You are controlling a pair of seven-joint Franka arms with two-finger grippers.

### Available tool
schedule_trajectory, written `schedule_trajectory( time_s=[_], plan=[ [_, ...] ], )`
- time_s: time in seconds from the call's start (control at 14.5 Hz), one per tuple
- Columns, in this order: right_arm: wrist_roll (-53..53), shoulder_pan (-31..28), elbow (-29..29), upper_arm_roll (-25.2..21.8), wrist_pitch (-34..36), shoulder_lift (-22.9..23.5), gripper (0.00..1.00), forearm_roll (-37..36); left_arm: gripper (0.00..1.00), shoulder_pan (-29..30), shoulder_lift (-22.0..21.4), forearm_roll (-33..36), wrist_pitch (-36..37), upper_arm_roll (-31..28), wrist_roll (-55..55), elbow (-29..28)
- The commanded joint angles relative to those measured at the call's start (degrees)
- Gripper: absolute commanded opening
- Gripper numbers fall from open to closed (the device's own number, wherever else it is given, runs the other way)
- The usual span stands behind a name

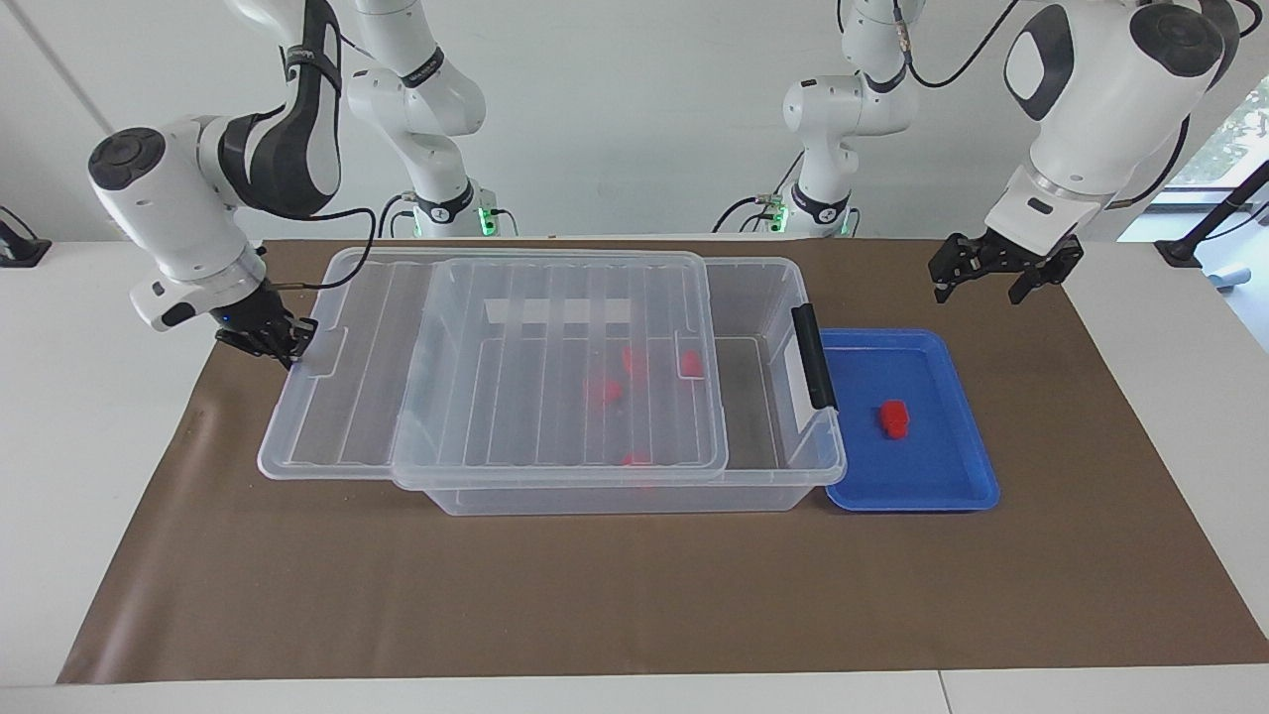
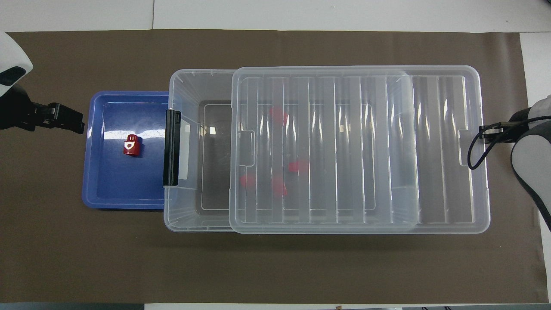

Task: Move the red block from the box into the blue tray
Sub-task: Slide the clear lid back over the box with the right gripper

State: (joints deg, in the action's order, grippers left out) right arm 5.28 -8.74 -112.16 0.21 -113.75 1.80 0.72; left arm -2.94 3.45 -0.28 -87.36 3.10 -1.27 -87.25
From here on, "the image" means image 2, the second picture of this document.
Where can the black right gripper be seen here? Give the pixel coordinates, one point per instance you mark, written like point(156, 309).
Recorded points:
point(521, 125)

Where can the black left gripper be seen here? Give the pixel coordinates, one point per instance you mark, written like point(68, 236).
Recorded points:
point(17, 112)

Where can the red block with white print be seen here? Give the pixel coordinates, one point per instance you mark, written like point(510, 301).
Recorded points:
point(132, 146)

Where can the clear ribbed plastic lid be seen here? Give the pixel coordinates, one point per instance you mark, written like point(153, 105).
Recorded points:
point(387, 150)

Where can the blue plastic tray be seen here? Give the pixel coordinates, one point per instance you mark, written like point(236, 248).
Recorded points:
point(125, 185)

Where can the clear plastic storage box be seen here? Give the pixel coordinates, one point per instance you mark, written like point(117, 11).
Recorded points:
point(215, 150)

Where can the brown paper table mat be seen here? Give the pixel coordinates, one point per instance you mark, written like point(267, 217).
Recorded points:
point(275, 267)

